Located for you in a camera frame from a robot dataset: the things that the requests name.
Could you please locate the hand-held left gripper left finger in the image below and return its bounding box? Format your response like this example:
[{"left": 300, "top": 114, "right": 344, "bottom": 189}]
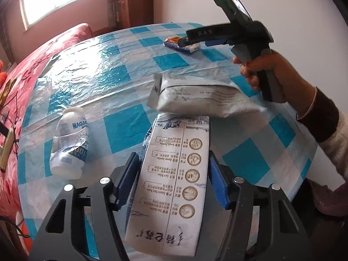
[{"left": 28, "top": 152, "right": 140, "bottom": 261}]

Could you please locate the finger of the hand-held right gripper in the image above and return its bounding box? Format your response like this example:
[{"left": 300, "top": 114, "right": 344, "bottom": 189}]
[
  {"left": 178, "top": 25, "right": 231, "bottom": 47},
  {"left": 205, "top": 38, "right": 227, "bottom": 47}
]

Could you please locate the black cable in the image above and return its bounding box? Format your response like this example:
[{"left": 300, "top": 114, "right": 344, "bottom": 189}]
[{"left": 0, "top": 92, "right": 25, "bottom": 240}]

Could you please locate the white plastic bottle blue label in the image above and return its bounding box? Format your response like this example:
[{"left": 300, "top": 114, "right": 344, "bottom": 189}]
[{"left": 50, "top": 107, "right": 90, "bottom": 180}]

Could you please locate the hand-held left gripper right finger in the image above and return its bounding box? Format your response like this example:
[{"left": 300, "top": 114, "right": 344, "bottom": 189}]
[{"left": 208, "top": 151, "right": 313, "bottom": 261}]

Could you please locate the brown wooden wardrobe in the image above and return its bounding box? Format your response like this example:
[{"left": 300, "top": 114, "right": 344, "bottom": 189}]
[{"left": 115, "top": 0, "right": 154, "bottom": 29}]

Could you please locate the person's right forearm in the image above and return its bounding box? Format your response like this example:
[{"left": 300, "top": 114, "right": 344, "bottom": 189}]
[{"left": 296, "top": 87, "right": 348, "bottom": 185}]

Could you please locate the person's right hand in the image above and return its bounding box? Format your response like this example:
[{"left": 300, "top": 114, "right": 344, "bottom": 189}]
[{"left": 233, "top": 52, "right": 316, "bottom": 114}]

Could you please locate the checked hanging cloth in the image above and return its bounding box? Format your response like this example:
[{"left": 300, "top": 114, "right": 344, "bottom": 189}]
[{"left": 105, "top": 0, "right": 117, "bottom": 32}]

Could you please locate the large orange blue bolster pillow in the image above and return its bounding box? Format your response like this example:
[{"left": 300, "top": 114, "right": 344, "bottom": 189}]
[{"left": 0, "top": 60, "right": 7, "bottom": 86}]

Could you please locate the blue white checked tablecloth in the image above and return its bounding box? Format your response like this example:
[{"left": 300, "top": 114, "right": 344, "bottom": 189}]
[{"left": 16, "top": 22, "right": 318, "bottom": 261}]

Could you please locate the grey mailing bag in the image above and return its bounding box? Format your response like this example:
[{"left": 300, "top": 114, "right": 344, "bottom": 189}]
[{"left": 147, "top": 72, "right": 268, "bottom": 119}]

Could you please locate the gold packet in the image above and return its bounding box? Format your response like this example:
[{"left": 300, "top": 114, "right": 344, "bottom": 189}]
[{"left": 0, "top": 80, "right": 16, "bottom": 105}]

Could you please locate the blue orange tissue pack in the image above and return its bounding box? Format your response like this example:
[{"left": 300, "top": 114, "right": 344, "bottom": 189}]
[{"left": 163, "top": 36, "right": 201, "bottom": 55}]

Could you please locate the tan flat device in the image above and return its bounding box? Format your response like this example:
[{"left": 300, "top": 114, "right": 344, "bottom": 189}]
[{"left": 0, "top": 129, "right": 15, "bottom": 172}]

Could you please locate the person's pink fleece clothing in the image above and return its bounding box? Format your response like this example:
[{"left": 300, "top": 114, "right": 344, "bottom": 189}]
[{"left": 307, "top": 177, "right": 348, "bottom": 223}]

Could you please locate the blue white milk carton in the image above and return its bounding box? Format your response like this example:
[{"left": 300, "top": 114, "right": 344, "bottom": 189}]
[{"left": 124, "top": 113, "right": 211, "bottom": 257}]

